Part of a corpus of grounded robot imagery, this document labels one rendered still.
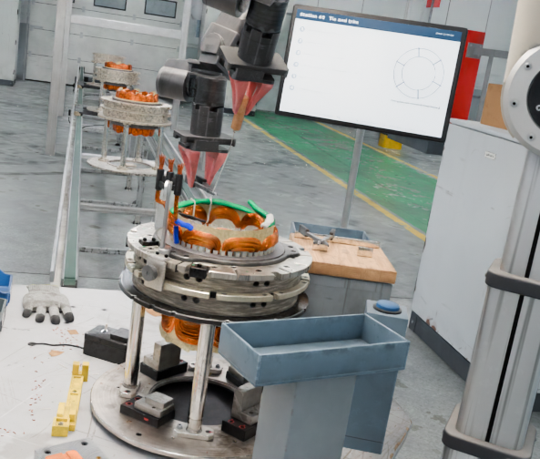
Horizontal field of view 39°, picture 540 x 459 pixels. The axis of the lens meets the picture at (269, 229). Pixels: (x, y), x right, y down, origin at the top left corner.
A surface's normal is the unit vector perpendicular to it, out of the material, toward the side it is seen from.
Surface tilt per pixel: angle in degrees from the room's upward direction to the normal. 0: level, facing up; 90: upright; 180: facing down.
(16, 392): 0
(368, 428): 90
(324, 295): 90
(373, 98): 83
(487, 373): 90
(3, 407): 0
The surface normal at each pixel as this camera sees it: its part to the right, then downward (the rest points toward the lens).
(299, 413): 0.49, 0.28
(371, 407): -0.11, 0.22
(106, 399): 0.14, -0.96
